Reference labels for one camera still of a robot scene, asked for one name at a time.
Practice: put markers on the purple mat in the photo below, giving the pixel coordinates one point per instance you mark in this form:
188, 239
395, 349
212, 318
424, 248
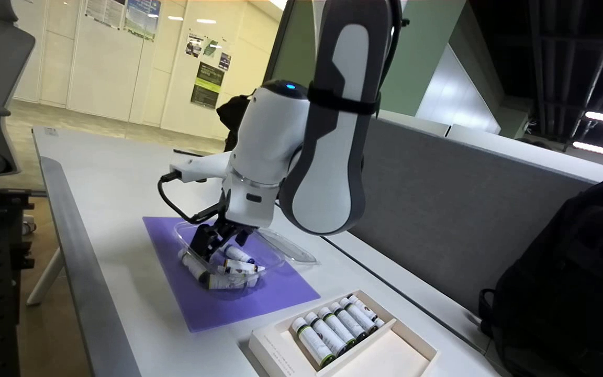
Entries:
273, 294

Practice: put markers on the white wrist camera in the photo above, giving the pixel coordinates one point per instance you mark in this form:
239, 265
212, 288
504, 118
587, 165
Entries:
200, 166

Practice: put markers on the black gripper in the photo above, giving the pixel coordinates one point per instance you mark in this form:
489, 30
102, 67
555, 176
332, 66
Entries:
232, 227

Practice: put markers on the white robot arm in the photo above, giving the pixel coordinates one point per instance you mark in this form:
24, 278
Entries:
330, 139

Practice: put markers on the clear plastic container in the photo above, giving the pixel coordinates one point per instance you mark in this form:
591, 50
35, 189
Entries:
273, 270

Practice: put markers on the green black wall poster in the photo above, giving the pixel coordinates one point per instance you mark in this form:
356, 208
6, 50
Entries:
208, 84

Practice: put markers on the blue white wall poster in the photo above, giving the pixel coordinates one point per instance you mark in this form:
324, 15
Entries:
143, 18

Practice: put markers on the black duffel bag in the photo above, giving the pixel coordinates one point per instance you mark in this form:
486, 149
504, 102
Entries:
236, 123

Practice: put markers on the small wall notice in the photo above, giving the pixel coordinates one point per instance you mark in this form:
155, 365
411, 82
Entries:
211, 50
196, 47
224, 62

